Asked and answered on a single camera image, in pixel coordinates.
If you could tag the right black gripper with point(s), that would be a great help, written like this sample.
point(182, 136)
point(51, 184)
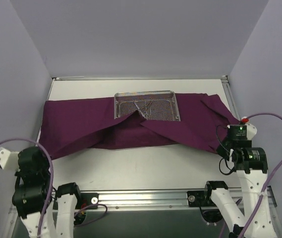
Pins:
point(223, 148)

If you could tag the purple cloth wrap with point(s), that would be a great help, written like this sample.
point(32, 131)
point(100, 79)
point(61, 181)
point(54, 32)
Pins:
point(69, 126)

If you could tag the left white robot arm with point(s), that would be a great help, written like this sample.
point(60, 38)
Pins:
point(43, 215)

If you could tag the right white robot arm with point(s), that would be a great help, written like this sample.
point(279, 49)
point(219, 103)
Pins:
point(250, 165)

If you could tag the silver surgical scissors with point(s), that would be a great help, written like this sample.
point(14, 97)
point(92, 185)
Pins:
point(144, 114)

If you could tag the metal mesh instrument tray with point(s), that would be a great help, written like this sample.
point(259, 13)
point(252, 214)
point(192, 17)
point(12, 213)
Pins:
point(164, 105)

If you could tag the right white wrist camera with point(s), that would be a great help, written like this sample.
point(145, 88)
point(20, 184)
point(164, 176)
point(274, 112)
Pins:
point(251, 129)

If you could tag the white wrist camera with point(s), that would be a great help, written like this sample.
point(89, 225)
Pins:
point(8, 160)
point(251, 129)

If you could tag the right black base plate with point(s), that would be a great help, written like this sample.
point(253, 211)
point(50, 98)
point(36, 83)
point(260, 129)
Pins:
point(200, 198)

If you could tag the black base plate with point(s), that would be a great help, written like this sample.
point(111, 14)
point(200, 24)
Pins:
point(87, 198)
point(200, 198)

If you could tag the aluminium front rail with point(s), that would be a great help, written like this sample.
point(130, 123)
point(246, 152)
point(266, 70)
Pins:
point(143, 198)

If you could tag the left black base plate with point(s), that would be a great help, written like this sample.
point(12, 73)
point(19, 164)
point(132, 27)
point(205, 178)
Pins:
point(87, 198)

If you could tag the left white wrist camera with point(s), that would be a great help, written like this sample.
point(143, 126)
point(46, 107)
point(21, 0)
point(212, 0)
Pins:
point(8, 160)

